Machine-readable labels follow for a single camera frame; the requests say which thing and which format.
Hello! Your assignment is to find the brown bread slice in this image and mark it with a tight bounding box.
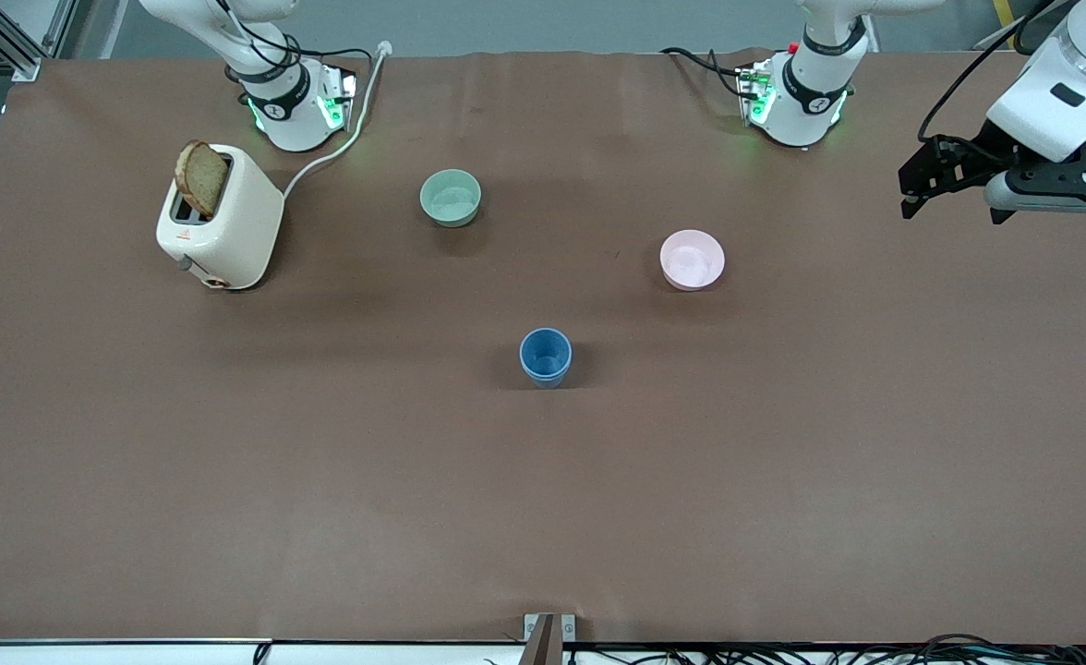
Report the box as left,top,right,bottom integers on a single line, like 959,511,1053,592
175,140,230,220

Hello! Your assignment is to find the pink bowl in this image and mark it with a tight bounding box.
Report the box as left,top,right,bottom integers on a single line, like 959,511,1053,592
659,229,727,293

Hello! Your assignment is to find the cream toaster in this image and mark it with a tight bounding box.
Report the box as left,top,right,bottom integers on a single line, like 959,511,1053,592
156,143,285,292

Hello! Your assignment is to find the green bowl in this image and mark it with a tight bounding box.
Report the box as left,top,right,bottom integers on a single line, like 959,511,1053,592
419,169,483,229

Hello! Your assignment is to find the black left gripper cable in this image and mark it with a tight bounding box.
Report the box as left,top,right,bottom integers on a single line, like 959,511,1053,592
918,0,1066,144

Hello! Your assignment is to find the aluminium frame profile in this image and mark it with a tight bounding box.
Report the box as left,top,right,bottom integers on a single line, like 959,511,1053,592
0,0,78,82

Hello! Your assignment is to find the black left base cable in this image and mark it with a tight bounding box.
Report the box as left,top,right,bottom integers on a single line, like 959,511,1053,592
660,46,749,99

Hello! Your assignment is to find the white toaster power cable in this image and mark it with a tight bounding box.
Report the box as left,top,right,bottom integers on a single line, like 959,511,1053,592
283,41,393,200

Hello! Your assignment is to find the black cable bundle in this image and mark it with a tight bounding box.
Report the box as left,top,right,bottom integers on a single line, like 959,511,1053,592
483,633,1086,665

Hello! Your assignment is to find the grey metal table bracket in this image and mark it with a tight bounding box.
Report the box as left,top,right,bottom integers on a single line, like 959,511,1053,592
524,613,577,665

